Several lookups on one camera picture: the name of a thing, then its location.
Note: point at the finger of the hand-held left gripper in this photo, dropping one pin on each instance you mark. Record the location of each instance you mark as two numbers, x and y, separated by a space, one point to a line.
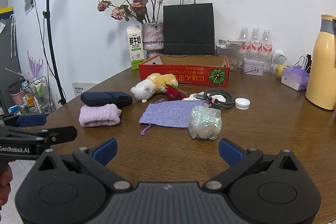
30 121
60 133

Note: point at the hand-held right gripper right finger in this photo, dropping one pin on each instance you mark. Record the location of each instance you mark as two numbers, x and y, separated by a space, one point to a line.
231 151

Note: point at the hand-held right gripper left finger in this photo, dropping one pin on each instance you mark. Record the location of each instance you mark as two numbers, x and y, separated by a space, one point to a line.
107 150

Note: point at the pale pink towel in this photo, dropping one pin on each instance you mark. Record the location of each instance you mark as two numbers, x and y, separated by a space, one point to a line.
99 115

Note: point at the iridescent plastic bag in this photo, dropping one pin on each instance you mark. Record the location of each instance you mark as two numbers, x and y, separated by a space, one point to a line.
204 121

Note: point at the white bottle cap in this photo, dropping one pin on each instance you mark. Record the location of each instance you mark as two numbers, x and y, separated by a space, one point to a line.
242 103

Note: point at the dark blue zip pouch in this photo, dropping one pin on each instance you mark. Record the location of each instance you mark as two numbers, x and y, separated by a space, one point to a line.
105 99

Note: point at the yellow white plush hamster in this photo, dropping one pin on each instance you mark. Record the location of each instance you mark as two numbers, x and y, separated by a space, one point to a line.
152 86

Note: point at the red cardboard box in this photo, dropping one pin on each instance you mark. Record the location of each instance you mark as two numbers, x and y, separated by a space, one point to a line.
183 77

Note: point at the person's left hand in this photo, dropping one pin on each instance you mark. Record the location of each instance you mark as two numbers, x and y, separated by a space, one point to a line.
5 182

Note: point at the pink bin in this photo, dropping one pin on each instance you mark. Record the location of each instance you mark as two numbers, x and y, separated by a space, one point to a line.
16 94

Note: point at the purple feathery decoration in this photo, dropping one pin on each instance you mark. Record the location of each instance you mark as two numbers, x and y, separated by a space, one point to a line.
35 65

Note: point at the dark cabinet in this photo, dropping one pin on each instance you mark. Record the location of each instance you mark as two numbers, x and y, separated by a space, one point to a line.
8 69

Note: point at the silver tin box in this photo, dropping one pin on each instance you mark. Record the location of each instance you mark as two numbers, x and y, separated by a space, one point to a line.
252 67

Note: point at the clear lidded food container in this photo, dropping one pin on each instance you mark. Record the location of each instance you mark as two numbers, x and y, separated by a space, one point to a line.
232 61

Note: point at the green yellow apple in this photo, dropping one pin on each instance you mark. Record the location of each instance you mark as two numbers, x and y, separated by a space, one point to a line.
279 70

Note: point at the purple plastic bag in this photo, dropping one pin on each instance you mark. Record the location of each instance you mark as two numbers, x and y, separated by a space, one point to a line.
295 78

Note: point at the white green milk carton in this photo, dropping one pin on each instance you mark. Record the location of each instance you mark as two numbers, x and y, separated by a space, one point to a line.
135 48

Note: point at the black studio light stand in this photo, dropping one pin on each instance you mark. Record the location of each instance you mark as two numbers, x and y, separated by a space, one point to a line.
46 15

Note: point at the white round device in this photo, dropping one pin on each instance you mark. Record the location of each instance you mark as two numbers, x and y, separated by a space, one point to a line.
278 54

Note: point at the white printed flat carton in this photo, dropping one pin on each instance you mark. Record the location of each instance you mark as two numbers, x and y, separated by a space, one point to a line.
236 43

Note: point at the purple mottled vase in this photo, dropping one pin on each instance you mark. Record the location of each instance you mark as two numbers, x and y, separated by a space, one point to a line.
153 37

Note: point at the yellow thermos jug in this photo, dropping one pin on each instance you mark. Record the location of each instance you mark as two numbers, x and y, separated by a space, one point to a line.
321 69

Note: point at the black paper bag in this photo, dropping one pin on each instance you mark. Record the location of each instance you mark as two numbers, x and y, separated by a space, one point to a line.
187 29

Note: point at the wall paper sheet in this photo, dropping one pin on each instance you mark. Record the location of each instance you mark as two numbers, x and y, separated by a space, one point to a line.
29 1

